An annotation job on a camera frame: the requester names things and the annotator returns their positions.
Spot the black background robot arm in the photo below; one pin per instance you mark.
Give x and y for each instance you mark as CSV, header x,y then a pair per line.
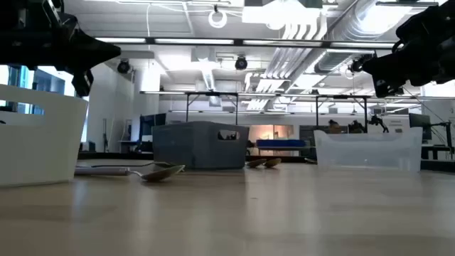
x,y
377,121

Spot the blue storage bins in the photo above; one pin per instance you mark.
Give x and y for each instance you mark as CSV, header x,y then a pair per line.
x,y
281,143

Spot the person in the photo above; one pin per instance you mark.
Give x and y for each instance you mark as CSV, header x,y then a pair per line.
x,y
334,126
355,127

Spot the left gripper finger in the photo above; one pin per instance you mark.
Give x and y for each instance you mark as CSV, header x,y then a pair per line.
x,y
92,46
90,60

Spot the clear plastic bin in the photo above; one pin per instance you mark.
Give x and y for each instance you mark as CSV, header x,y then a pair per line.
x,y
369,153

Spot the silver ventilation duct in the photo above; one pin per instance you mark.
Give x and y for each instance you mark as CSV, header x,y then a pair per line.
x,y
334,62

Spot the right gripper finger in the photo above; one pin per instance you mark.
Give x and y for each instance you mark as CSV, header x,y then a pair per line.
x,y
387,75
387,64

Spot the gold spoon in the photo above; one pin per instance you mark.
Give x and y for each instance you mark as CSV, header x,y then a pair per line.
x,y
273,163

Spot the white ceiling light strip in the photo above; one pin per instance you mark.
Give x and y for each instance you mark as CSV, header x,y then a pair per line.
x,y
163,92

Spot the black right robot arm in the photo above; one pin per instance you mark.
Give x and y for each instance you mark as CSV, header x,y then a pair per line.
x,y
448,42

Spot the black monitor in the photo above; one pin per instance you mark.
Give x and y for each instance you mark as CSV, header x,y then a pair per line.
x,y
419,121
153,124

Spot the black gantry frame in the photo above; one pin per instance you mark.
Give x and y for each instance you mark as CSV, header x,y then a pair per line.
x,y
341,96
236,106

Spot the black ceiling camera cluster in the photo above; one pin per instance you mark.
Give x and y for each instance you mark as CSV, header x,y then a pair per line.
x,y
357,65

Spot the large window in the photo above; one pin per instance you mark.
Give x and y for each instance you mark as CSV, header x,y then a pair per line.
x,y
49,83

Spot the white plastic bin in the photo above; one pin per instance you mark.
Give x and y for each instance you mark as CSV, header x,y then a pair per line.
x,y
42,149

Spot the grey plastic bin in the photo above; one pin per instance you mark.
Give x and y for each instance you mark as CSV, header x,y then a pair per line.
x,y
192,145

